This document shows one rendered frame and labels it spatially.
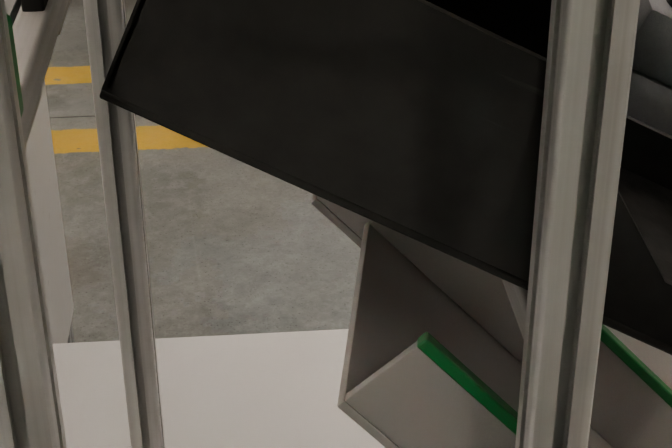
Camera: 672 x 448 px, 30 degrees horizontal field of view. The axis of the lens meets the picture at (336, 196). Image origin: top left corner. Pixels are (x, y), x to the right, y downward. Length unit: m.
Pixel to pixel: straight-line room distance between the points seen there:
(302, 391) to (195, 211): 2.02
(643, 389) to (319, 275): 2.15
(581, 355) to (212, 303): 2.28
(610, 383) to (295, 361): 0.46
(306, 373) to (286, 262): 1.77
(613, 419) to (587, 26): 0.31
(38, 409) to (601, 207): 0.18
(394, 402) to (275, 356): 0.58
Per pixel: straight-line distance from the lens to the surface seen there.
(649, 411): 0.62
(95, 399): 1.01
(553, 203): 0.37
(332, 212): 0.58
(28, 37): 0.44
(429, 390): 0.45
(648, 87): 0.60
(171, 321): 2.61
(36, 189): 2.03
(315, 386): 1.00
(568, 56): 0.35
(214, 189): 3.09
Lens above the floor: 1.47
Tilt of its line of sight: 29 degrees down
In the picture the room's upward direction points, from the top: straight up
